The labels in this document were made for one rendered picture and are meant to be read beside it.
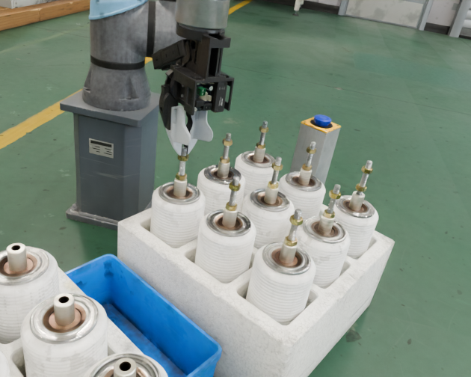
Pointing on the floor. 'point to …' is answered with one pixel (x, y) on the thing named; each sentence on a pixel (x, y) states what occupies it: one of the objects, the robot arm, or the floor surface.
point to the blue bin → (148, 318)
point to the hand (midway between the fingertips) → (182, 145)
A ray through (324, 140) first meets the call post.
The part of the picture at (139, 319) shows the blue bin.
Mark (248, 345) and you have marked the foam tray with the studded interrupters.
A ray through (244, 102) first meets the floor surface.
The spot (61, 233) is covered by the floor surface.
